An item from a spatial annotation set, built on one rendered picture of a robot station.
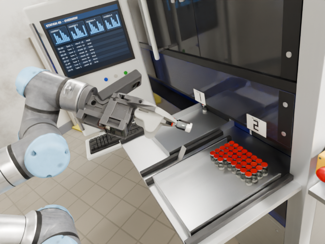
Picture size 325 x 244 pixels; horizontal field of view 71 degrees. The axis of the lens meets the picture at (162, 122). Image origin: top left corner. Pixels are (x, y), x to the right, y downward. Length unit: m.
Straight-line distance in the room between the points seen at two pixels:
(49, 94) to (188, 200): 0.52
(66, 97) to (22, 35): 2.84
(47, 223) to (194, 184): 0.47
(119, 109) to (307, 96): 0.46
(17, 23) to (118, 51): 2.15
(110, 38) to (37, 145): 0.97
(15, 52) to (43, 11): 2.02
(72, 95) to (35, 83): 0.09
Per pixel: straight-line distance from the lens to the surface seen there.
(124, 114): 0.50
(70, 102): 0.53
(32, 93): 0.58
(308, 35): 0.62
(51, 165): 0.46
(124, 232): 1.93
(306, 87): 0.66
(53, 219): 0.76
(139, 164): 0.98
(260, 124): 0.82
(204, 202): 0.78
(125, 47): 1.36
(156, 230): 1.85
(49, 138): 0.46
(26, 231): 0.74
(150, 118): 0.50
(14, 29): 3.34
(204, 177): 0.85
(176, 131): 1.11
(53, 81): 0.56
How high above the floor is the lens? 1.49
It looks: 30 degrees down
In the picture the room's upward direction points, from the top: 15 degrees counter-clockwise
